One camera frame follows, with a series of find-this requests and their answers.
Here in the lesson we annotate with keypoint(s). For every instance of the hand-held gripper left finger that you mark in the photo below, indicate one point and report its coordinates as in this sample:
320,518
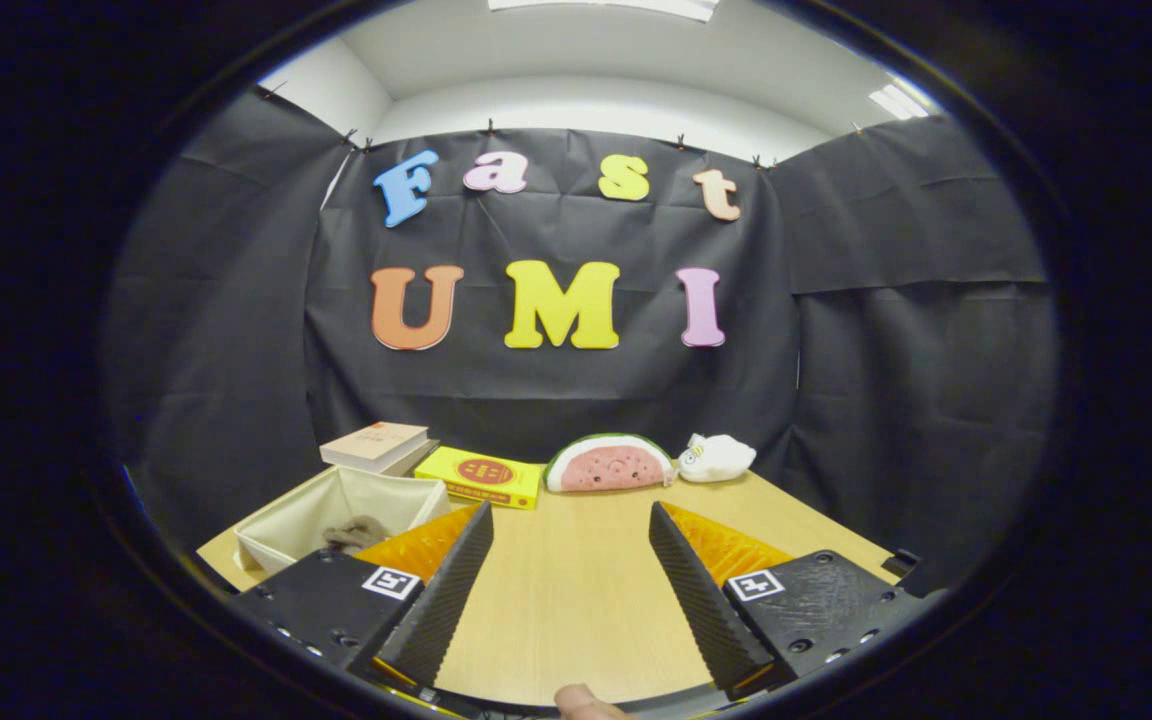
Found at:
436,620

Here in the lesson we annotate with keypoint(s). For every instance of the yellow book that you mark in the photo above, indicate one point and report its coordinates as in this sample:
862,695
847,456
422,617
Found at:
516,485

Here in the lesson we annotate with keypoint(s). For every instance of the small ceiling light panel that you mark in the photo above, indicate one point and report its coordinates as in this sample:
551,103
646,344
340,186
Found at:
898,100

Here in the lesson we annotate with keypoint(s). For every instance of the black backdrop cloth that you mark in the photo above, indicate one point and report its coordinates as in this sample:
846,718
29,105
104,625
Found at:
586,390

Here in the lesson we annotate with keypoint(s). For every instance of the beige paperback book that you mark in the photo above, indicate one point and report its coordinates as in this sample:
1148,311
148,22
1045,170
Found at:
371,445

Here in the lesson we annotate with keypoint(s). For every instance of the watermelon slice plush toy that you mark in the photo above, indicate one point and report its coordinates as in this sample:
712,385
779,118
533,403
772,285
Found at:
606,468

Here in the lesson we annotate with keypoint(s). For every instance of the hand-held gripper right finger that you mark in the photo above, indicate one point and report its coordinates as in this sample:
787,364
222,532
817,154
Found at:
706,620

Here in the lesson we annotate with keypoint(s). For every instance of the white plush toy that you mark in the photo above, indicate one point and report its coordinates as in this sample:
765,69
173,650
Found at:
721,460

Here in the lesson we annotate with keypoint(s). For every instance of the black table clamp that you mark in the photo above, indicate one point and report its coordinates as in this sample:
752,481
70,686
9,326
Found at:
901,563

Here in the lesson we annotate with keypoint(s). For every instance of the beige fabric storage box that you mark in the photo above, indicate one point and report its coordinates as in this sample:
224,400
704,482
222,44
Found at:
276,530

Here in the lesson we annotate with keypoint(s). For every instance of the long ceiling light panel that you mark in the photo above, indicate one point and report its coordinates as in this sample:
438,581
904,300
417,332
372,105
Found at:
606,6

